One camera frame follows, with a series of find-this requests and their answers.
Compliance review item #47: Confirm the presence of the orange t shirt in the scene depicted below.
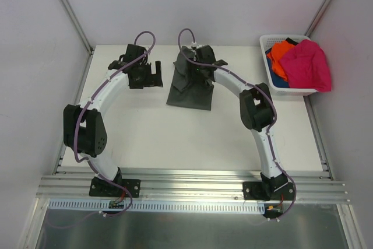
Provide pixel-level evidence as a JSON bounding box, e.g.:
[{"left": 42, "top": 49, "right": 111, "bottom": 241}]
[{"left": 267, "top": 40, "right": 295, "bottom": 82}]

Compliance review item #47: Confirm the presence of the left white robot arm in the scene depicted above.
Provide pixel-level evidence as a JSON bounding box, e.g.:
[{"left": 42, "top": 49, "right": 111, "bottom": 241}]
[{"left": 64, "top": 44, "right": 163, "bottom": 195}]

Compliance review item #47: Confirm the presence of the left aluminium corner post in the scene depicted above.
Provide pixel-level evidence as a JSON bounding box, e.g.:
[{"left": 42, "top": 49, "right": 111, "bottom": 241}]
[{"left": 59, "top": 0, "right": 93, "bottom": 54}]

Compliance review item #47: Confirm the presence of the right aluminium corner post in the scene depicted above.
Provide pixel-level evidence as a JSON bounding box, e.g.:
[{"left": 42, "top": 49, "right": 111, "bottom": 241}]
[{"left": 304, "top": 0, "right": 333, "bottom": 37}]

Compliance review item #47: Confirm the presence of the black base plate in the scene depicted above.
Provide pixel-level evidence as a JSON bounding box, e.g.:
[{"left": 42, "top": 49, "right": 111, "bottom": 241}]
[
  {"left": 242, "top": 181, "right": 295, "bottom": 201},
  {"left": 89, "top": 177, "right": 141, "bottom": 198}
]

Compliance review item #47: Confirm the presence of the blue t shirt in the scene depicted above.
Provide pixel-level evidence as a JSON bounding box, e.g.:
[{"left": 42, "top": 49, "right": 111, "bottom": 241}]
[{"left": 266, "top": 57, "right": 289, "bottom": 88}]

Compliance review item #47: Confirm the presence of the white slotted cable duct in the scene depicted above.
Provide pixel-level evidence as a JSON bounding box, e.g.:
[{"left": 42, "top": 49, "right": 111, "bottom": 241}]
[{"left": 48, "top": 199, "right": 265, "bottom": 215}]

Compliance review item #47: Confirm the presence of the pink t shirt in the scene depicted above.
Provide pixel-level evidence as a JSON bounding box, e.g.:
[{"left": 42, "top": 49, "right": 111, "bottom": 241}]
[{"left": 280, "top": 39, "right": 332, "bottom": 92}]

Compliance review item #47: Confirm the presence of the aluminium mounting rail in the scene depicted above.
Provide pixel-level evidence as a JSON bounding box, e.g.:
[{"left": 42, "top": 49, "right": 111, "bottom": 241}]
[{"left": 36, "top": 167, "right": 352, "bottom": 204}]

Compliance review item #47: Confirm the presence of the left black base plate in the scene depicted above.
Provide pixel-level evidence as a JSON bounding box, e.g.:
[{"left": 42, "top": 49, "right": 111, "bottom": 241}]
[{"left": 89, "top": 177, "right": 141, "bottom": 198}]

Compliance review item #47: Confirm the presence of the aluminium corner post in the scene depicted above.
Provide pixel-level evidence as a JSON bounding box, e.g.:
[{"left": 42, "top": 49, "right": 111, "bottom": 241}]
[
  {"left": 304, "top": 0, "right": 333, "bottom": 37},
  {"left": 59, "top": 0, "right": 93, "bottom": 54}
]

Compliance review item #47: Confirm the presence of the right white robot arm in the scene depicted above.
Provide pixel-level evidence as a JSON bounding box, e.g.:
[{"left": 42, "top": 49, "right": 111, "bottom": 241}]
[{"left": 186, "top": 45, "right": 290, "bottom": 201}]

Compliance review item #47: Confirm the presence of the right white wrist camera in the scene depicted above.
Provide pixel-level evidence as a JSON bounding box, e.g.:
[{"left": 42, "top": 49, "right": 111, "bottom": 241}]
[{"left": 191, "top": 42, "right": 202, "bottom": 50}]

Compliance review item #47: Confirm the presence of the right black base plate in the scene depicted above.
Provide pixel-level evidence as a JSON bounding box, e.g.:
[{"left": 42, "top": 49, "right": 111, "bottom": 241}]
[{"left": 242, "top": 181, "right": 295, "bottom": 201}]

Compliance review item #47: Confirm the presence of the white plastic laundry basket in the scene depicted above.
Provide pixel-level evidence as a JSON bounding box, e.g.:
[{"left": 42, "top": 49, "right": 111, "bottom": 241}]
[{"left": 259, "top": 34, "right": 318, "bottom": 96}]

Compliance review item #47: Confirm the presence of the grey t shirt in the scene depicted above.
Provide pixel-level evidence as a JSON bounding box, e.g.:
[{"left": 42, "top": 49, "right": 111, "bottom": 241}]
[{"left": 166, "top": 46, "right": 214, "bottom": 111}]

